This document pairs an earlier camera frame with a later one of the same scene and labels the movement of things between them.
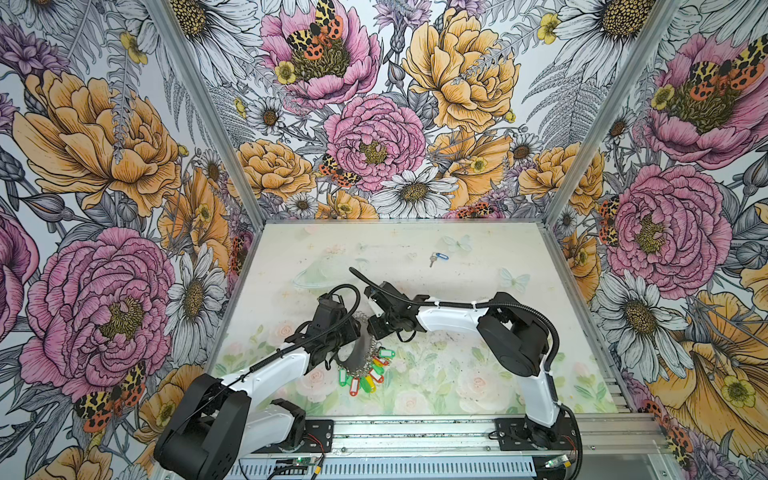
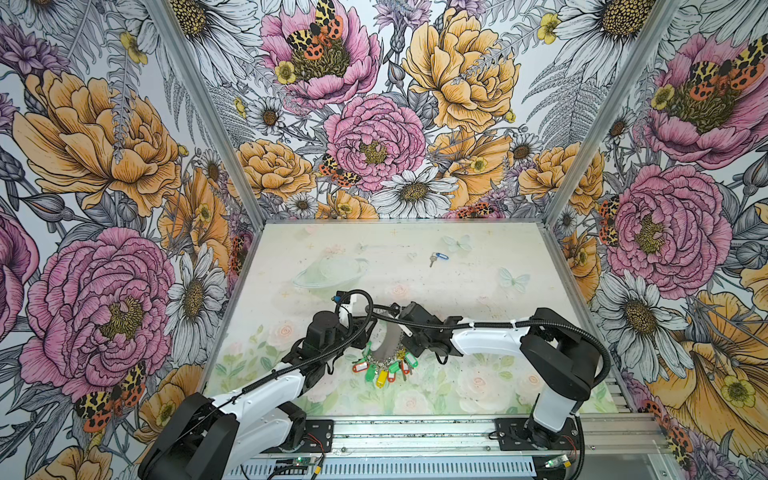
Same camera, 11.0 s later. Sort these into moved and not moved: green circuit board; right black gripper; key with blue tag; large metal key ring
Moved: right black gripper; large metal key ring
Not moved: green circuit board; key with blue tag
